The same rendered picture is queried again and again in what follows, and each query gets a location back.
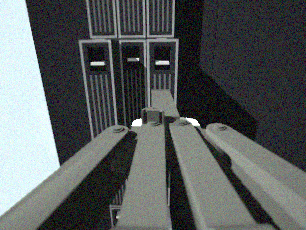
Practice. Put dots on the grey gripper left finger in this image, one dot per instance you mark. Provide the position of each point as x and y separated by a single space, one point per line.
77 194

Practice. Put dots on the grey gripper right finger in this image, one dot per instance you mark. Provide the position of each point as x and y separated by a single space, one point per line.
271 192

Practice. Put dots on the black server rack frame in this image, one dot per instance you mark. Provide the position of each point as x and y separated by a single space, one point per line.
241 63

